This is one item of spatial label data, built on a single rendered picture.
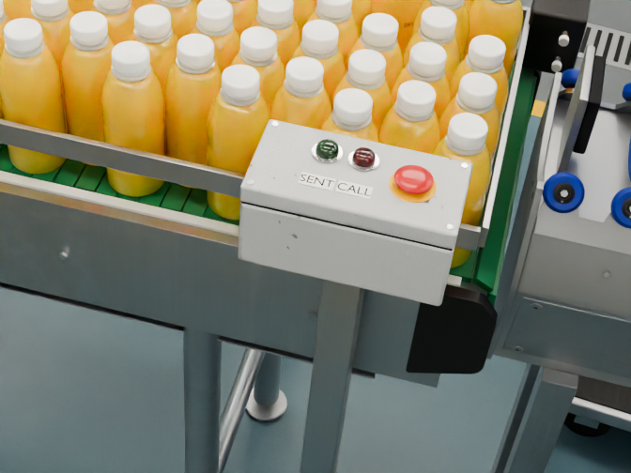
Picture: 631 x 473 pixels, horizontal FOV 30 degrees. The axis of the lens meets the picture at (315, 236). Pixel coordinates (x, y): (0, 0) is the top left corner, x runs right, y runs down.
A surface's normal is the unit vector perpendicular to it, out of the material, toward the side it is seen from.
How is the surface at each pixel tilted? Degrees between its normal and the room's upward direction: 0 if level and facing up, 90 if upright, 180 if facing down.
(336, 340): 90
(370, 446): 0
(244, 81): 0
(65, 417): 0
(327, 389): 90
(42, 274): 90
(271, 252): 90
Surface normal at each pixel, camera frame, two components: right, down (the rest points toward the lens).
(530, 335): -0.25, 0.88
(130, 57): 0.07, -0.69
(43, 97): 0.55, 0.63
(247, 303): -0.24, 0.69
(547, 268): -0.20, 0.42
